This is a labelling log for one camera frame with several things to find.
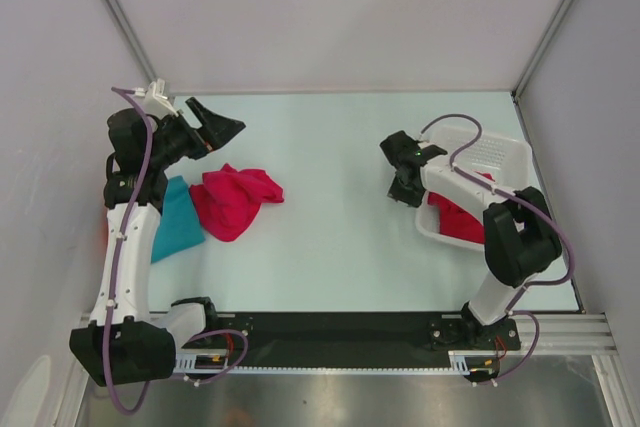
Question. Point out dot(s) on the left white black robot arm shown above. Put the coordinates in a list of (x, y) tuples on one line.
[(121, 343)]

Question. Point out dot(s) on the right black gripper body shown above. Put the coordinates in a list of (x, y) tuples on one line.
[(410, 193)]

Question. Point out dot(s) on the folded teal t shirt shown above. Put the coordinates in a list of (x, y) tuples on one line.
[(179, 228)]

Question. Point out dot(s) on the white slotted cable duct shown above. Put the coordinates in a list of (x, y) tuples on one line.
[(208, 365)]

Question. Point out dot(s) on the folded orange t shirt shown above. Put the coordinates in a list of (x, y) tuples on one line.
[(104, 237)]

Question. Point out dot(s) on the aluminium frame rail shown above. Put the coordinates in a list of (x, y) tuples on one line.
[(574, 334)]

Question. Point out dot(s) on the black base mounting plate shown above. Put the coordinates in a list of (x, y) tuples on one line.
[(362, 340)]

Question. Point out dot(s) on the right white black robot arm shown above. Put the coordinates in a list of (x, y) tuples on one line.
[(520, 238)]

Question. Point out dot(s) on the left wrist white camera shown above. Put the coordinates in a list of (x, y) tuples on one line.
[(154, 101)]

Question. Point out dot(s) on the red t shirt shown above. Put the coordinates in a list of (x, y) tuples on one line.
[(228, 200), (457, 219)]

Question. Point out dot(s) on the white plastic perforated basket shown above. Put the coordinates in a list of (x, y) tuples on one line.
[(507, 161)]

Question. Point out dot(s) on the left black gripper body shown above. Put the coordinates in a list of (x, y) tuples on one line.
[(177, 140)]

